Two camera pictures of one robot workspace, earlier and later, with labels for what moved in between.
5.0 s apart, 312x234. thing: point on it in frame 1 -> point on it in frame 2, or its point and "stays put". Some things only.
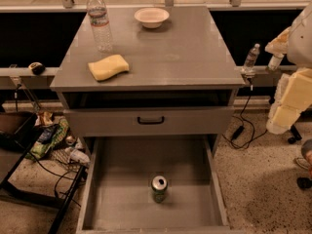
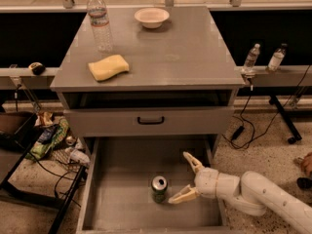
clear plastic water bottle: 99,19 stays put
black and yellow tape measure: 37,68 stays put
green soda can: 159,185 stays put
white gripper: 300,44 -> 207,181
